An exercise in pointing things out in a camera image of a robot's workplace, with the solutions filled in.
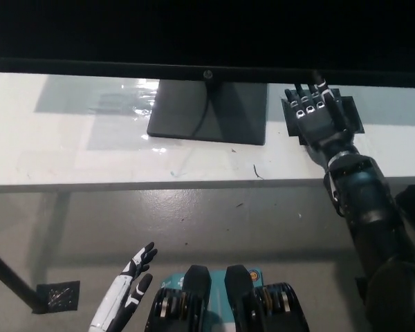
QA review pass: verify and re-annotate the black HP computer monitor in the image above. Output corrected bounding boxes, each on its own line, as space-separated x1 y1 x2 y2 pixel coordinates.
0 0 415 147

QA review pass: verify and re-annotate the black floor tape patch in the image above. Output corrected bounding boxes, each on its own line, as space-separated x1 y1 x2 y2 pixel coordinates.
36 280 81 311

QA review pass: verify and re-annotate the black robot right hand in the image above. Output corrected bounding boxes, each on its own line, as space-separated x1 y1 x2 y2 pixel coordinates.
284 70 359 166

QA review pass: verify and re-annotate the black tape patch on desk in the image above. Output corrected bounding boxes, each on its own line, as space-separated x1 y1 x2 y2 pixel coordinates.
280 88 366 147

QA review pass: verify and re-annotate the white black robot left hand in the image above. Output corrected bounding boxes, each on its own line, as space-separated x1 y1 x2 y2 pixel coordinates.
88 241 158 332

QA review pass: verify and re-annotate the clear plastic film sheet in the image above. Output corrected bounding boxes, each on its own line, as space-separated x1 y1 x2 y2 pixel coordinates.
34 74 167 155

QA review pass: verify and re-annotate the black metal table leg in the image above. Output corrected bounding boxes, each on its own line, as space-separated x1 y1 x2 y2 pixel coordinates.
0 241 46 315

